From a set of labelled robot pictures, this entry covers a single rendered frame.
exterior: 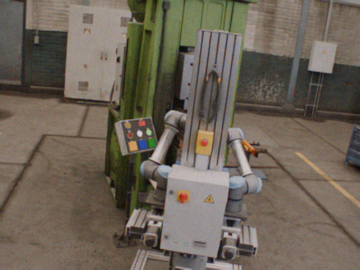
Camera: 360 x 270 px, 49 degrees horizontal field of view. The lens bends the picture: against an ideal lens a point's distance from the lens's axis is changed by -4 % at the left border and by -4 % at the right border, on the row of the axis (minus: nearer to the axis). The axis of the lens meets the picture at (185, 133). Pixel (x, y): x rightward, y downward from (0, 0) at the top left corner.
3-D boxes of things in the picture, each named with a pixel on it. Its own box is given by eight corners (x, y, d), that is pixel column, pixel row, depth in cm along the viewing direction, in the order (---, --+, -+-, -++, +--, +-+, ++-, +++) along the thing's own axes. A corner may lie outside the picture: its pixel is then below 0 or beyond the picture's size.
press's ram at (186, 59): (218, 101, 376) (224, 58, 365) (179, 99, 362) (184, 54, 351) (201, 91, 413) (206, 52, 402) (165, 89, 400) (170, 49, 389)
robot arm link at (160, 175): (165, 190, 281) (167, 172, 277) (151, 184, 288) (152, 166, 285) (176, 186, 290) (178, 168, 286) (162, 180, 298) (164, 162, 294)
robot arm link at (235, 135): (240, 198, 288) (217, 133, 313) (257, 195, 295) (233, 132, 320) (249, 191, 279) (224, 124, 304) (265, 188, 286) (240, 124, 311)
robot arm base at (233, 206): (242, 214, 280) (244, 202, 277) (220, 211, 281) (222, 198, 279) (242, 205, 295) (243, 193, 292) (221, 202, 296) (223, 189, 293)
